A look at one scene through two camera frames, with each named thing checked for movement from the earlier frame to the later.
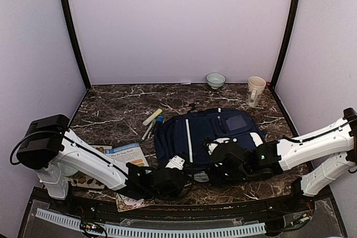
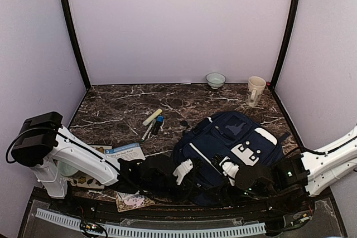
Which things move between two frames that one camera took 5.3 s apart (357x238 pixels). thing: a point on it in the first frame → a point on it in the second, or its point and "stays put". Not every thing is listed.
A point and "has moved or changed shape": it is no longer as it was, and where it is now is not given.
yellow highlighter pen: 152,117 stays put
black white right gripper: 215,179 → 230,177
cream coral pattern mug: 256,86 stays put
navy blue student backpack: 182,135 has moved or changed shape
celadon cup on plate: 66,170 stays put
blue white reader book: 132,153 stays put
